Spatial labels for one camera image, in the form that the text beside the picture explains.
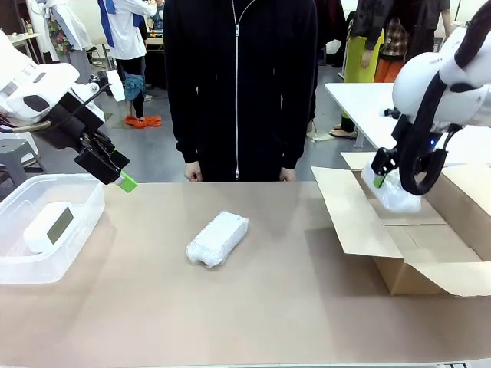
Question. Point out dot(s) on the clear plastic container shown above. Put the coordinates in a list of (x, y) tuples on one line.
[(76, 237)]

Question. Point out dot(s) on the grey plastic stool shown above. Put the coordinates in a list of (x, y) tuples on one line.
[(17, 157)]

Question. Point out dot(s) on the orange shoe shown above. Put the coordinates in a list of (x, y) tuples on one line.
[(134, 122), (152, 120)]

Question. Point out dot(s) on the background person plaid shirt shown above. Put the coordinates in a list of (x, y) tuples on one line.
[(395, 42)]

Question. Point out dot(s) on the white unwrapped digital clock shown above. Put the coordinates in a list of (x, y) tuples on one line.
[(42, 228)]

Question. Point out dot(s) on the person left hand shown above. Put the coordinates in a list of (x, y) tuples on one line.
[(288, 175)]

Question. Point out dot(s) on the white side table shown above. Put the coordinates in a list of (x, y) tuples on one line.
[(364, 111)]

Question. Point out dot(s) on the background wooden desk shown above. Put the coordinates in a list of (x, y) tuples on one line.
[(25, 42)]

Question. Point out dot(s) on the bubble-wrapped white clock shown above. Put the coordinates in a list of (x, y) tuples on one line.
[(216, 239)]

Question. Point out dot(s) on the background person yellow apron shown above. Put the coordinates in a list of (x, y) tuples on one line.
[(360, 50)]

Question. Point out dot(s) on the person right hand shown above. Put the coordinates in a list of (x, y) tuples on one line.
[(193, 172)]

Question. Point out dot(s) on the person left forearm black sleeve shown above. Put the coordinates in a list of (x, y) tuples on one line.
[(301, 134)]

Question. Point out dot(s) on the hanging white coat floral apron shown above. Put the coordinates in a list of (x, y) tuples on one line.
[(65, 27)]

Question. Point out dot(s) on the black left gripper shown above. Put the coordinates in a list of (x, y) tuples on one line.
[(71, 122)]

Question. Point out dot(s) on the open cardboard box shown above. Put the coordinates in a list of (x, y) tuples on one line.
[(406, 245)]

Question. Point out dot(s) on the person torso black zip hoodie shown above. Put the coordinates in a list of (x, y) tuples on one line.
[(241, 76)]

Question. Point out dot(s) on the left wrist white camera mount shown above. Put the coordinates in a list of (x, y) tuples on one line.
[(90, 90)]

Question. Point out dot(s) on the person right forearm black sleeve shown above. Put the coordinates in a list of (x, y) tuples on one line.
[(186, 134)]

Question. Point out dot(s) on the bubble-wrapped clock with dark face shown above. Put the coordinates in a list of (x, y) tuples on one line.
[(395, 197)]

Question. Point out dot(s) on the background person white coat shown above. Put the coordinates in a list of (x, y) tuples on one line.
[(126, 27)]

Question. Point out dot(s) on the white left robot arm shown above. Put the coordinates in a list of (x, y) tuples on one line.
[(30, 88)]

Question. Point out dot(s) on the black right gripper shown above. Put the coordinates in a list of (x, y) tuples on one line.
[(431, 147)]

